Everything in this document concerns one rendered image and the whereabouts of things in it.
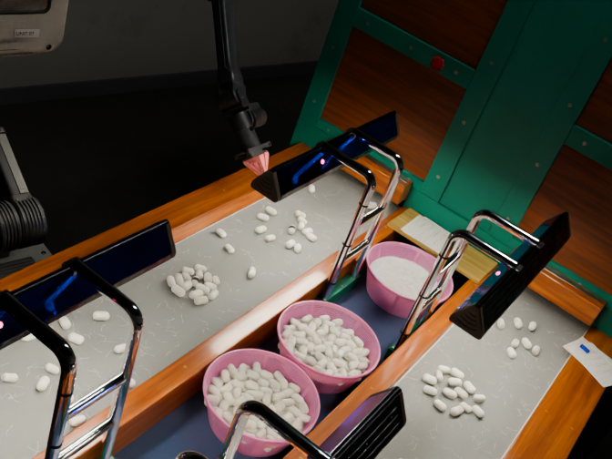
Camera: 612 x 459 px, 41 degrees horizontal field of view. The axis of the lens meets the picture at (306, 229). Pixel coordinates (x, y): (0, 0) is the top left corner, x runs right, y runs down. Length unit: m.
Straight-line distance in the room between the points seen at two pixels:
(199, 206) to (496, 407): 0.96
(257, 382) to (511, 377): 0.71
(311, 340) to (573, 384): 0.72
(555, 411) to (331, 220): 0.85
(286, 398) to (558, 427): 0.69
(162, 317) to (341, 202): 0.85
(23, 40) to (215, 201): 0.69
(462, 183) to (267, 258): 0.68
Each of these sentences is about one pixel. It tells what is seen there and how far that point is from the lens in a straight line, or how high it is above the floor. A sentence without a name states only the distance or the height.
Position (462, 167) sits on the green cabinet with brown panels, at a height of 0.98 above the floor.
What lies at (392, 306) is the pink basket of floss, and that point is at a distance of 2.32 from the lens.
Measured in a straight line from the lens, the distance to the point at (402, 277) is 2.39.
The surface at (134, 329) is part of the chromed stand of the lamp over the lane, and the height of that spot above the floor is 1.09.
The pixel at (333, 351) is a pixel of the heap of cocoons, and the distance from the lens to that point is 2.06.
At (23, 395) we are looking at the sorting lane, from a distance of 1.77.
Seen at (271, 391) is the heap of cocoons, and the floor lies 0.74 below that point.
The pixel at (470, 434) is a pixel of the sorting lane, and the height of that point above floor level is 0.74.
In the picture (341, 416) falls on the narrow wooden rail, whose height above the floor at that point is 0.77.
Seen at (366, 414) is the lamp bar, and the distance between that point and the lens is 1.40.
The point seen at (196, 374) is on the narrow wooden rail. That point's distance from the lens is 1.85.
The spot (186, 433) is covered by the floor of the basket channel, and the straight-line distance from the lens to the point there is 1.84.
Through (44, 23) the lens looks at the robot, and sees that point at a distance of 2.07.
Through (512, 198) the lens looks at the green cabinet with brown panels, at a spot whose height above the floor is 0.98.
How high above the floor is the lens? 2.07
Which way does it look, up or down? 33 degrees down
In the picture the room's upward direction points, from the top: 21 degrees clockwise
